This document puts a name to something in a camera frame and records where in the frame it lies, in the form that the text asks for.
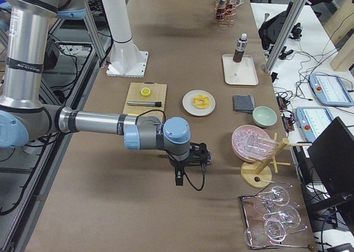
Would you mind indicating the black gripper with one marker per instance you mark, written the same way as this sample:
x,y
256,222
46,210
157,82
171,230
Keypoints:
x,y
178,165

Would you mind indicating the grey round plate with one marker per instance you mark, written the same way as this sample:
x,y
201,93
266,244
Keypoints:
x,y
189,107

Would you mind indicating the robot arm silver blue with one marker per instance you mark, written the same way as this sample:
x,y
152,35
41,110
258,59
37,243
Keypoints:
x,y
25,118

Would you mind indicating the black mirrored tray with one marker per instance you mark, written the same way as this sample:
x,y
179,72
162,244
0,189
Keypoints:
x,y
253,210

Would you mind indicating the cream rabbit tray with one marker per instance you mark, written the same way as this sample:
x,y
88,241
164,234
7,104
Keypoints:
x,y
239,73

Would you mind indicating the tea bottle on tray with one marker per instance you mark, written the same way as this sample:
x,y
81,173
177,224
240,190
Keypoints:
x,y
240,48

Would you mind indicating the wooden cup tree stand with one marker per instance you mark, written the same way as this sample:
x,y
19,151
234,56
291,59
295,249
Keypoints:
x,y
259,174

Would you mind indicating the pink bowl of ice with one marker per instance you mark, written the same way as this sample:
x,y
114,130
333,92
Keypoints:
x,y
251,143

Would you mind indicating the steel muddler black tip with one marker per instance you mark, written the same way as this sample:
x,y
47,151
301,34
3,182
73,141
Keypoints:
x,y
144,103

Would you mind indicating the bamboo cutting board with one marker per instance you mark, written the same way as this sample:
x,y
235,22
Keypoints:
x,y
157,94

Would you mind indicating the half lemon slice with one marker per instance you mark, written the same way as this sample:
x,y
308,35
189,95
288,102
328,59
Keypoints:
x,y
145,92

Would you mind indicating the folded grey cloth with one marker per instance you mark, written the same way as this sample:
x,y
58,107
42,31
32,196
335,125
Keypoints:
x,y
243,103

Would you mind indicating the clear wine glass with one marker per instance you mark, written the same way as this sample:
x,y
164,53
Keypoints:
x,y
271,235
287,215
277,194

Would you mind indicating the mint green bowl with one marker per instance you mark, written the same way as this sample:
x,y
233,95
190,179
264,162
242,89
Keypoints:
x,y
264,116

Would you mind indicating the teach pendant blue near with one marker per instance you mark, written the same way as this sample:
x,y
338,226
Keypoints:
x,y
313,121

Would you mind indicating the teach pendant blue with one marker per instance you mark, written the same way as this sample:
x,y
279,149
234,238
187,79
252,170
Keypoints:
x,y
313,121
330,90

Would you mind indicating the black monitor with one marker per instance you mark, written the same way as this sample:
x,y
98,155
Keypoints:
x,y
332,157

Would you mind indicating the teach pendant blue far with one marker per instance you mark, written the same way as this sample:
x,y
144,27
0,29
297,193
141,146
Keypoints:
x,y
330,90

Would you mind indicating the tea bottle in rack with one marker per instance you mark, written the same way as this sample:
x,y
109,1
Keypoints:
x,y
221,7

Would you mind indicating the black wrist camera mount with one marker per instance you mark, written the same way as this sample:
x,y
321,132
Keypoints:
x,y
199,154

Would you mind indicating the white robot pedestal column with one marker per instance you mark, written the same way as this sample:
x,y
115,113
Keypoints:
x,y
126,60

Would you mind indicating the copper wire bottle rack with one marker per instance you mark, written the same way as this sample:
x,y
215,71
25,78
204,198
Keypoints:
x,y
229,16

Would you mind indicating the aluminium frame post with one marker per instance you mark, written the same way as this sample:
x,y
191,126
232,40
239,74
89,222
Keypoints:
x,y
284,33

